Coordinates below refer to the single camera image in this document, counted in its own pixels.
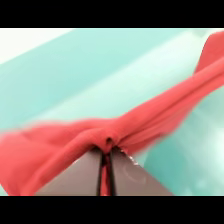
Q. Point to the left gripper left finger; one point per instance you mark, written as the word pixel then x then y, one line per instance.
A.
pixel 76 176

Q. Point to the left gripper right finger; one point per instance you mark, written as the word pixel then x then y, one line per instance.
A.
pixel 133 178

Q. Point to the red T-shirt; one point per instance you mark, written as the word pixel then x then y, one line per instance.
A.
pixel 53 150

